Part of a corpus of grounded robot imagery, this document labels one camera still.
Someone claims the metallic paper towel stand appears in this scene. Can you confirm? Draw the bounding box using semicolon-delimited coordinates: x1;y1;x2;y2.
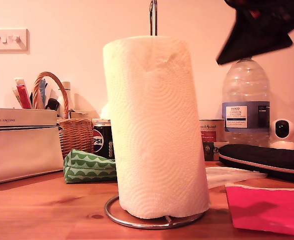
104;0;205;230

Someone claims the white paper towel roll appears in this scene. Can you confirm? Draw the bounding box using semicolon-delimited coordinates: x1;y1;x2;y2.
102;35;211;220

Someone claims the large clear water bottle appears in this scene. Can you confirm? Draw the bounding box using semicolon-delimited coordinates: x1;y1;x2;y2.
222;57;271;148

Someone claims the small white cardboard box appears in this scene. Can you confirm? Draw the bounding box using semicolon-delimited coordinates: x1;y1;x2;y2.
213;141;230;151

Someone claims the black zipped case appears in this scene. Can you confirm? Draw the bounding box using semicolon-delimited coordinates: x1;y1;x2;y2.
218;143;294;185

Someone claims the clear plastic sleeve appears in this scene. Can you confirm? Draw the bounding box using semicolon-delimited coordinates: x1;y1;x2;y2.
205;166;269;190

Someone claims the black Pepsi can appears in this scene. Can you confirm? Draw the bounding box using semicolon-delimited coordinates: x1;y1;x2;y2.
92;119;115;160

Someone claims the pink paper sheet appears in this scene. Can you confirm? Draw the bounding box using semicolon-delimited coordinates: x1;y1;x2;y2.
225;183;294;238

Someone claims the pale flat box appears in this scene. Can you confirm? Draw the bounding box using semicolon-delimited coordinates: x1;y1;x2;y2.
69;109;92;120

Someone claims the green wave-pattern pouch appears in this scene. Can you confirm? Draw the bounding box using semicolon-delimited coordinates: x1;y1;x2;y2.
63;148;117;185

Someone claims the small black item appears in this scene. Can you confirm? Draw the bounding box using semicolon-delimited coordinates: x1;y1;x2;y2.
45;98;60;111

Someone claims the blue flat item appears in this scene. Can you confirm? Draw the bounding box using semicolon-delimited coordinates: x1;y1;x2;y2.
38;78;48;107

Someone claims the red and white tube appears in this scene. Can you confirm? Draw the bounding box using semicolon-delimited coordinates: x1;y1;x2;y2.
15;77;32;110

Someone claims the white Lancome bag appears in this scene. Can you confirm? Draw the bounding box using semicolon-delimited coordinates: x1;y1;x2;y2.
0;107;64;186

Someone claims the small white round camera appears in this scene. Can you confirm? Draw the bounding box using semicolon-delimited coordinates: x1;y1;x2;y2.
270;118;294;151

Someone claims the wicker basket with handle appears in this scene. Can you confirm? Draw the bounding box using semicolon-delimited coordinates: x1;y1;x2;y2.
31;71;94;161

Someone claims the white light switch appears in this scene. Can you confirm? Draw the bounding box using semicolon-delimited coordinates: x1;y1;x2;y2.
0;28;29;54

